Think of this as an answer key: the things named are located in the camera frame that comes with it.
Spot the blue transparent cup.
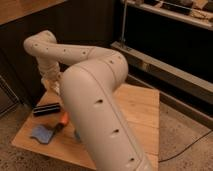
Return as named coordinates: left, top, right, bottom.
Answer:
left=74, top=130, right=81, bottom=142

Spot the grey metal rail beam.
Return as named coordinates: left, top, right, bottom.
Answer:
left=111, top=41, right=213, bottom=104

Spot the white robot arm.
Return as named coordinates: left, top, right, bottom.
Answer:
left=23, top=30, right=153, bottom=171

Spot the blue cloth piece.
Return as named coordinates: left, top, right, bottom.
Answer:
left=30, top=125, right=53, bottom=144

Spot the upper metal shelf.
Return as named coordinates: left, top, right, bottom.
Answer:
left=121, top=0, right=213, bottom=31

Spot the black rectangular brush block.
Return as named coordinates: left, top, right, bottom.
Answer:
left=33, top=103, right=61, bottom=117

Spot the orange handled black tool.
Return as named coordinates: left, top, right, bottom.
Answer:
left=54, top=112, right=69, bottom=133

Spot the vertical metal pole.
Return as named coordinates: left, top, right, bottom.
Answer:
left=121, top=0, right=127, bottom=46

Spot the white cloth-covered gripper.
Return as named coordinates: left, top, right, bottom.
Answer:
left=37, top=58, right=61, bottom=90

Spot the black floor cable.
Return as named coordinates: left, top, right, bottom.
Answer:
left=158, top=129, right=213, bottom=164

